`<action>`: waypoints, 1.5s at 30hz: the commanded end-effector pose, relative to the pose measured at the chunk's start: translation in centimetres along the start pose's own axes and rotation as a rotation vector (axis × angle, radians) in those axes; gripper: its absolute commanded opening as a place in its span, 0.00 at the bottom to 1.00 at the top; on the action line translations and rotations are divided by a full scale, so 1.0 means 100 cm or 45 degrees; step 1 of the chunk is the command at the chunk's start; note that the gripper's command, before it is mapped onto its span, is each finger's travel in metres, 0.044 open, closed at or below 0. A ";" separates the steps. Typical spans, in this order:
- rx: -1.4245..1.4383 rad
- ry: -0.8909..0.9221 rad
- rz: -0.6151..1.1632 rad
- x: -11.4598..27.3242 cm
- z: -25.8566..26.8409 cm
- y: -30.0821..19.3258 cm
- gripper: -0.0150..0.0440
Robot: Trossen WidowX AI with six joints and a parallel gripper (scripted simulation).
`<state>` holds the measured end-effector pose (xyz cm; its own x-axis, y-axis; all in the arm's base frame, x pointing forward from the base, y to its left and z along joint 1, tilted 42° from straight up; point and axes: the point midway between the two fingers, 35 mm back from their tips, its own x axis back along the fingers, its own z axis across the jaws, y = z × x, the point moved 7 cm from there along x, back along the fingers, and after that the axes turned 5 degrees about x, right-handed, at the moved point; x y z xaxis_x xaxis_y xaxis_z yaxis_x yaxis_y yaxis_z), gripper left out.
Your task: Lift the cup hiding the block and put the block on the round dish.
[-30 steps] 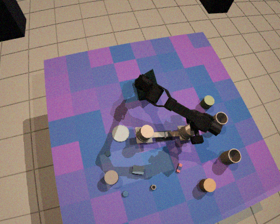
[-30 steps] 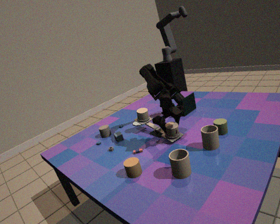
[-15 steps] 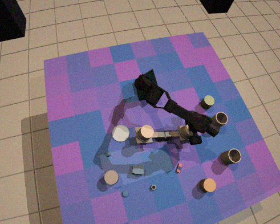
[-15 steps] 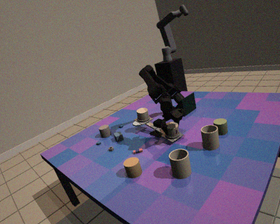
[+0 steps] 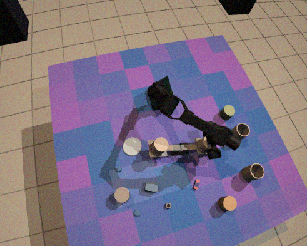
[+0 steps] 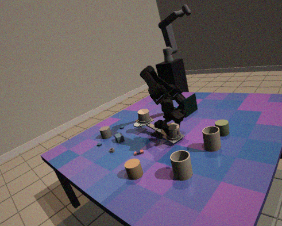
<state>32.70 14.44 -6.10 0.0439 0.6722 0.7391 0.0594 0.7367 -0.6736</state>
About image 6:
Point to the orange cylinder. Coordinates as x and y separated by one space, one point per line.
134 169

